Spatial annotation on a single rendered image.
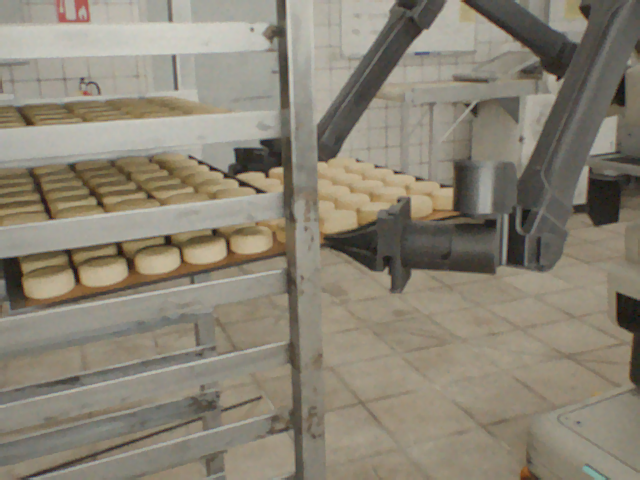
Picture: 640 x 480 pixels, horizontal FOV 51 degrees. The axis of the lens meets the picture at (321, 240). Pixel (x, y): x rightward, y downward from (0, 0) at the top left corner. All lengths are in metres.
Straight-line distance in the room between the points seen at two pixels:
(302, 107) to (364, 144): 4.46
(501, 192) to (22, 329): 0.51
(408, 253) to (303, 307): 0.13
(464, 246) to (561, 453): 1.14
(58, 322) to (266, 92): 4.25
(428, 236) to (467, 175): 0.08
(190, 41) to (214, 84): 4.10
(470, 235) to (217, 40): 0.34
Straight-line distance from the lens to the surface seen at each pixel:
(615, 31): 0.93
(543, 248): 0.79
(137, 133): 0.70
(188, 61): 1.15
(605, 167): 1.48
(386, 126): 5.24
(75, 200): 0.81
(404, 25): 1.33
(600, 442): 1.84
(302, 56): 0.72
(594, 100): 0.89
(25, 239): 0.70
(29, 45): 0.68
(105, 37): 0.69
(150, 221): 0.72
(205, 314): 1.22
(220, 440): 0.84
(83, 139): 0.69
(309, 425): 0.84
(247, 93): 4.86
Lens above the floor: 1.22
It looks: 16 degrees down
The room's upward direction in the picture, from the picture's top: 2 degrees counter-clockwise
